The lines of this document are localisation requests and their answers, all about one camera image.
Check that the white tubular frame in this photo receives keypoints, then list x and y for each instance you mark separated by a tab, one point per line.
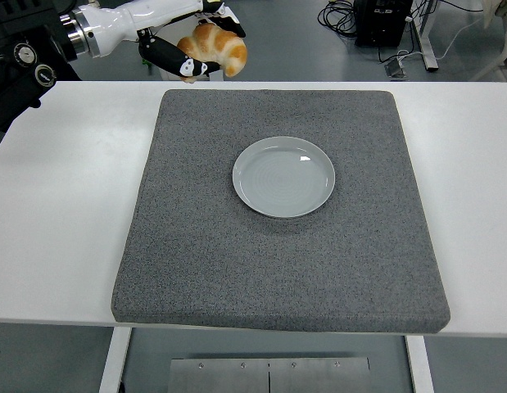
505	41

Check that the grey floor pedal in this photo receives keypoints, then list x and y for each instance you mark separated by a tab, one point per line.
395	67

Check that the grey speckled table mat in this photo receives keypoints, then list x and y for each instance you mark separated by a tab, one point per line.
277	266

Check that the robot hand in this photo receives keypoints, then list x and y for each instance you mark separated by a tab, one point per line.
114	24

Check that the white table leg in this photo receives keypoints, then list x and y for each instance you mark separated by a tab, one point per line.
114	360
419	364

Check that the black computer case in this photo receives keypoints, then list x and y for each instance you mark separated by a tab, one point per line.
380	24

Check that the golden croissant bread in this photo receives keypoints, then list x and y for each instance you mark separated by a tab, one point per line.
220	45

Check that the grey metal plate with screws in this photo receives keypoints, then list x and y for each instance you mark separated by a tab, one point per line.
269	376

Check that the pale grey round plate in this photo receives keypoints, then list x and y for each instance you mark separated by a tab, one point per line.
282	180

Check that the white desk leg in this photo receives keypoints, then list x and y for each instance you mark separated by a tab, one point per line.
427	49

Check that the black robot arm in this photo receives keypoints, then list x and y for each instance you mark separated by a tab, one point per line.
23	53

